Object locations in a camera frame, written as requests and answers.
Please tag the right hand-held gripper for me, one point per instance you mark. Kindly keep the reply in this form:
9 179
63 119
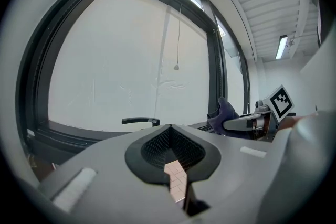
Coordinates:
278 110

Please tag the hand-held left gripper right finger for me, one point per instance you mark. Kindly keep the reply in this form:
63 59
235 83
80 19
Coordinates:
236 170

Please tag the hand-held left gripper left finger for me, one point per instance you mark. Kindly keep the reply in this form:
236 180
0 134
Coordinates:
105 165

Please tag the dark blue cloth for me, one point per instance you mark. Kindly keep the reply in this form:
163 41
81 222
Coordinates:
225 112

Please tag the person's right forearm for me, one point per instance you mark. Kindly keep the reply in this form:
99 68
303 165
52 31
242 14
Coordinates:
302 119

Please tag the white frosted window pane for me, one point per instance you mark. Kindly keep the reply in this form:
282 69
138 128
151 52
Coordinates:
118 60

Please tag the long ceiling light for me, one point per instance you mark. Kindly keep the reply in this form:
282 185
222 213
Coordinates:
281 47

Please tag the narrow black side window frame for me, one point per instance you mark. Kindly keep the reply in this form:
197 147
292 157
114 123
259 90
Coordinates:
246 81

